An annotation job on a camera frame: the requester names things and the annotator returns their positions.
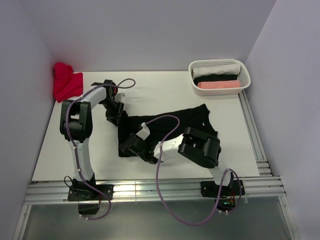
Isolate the aluminium mounting rail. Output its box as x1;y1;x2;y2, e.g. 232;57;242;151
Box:
22;176;286;205

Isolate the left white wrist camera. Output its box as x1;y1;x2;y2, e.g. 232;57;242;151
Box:
114;92;126;102

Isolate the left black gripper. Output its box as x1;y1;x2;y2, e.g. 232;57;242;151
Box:
100;98;124;126

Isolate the red t-shirt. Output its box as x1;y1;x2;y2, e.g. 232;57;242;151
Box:
53;62;84;103

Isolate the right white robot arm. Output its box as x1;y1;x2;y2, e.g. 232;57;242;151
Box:
119;126;234;197

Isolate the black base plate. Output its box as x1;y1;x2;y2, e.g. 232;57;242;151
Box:
197;179;246;210
67;184;114;216

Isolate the black t-shirt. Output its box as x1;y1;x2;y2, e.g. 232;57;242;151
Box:
117;104;218;145
193;74;238;86

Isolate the rolled black t-shirt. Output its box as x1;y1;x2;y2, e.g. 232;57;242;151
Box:
193;74;238;86

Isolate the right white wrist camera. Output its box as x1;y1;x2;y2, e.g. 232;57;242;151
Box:
136;122;151;141

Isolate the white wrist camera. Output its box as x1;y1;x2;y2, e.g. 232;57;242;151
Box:
136;122;151;141
114;92;126;102

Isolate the rolled pink t-shirt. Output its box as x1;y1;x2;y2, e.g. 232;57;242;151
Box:
197;80;242;89

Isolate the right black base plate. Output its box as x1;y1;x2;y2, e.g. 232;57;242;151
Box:
197;179;246;210

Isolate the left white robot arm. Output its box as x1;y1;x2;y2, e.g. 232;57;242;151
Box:
59;79;124;200

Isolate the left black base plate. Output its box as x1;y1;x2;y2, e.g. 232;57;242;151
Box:
67;184;114;216

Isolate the rolled white t-shirt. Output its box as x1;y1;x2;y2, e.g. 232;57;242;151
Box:
192;64;241;78

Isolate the white plastic basket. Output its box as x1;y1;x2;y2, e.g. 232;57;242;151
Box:
188;59;251;96

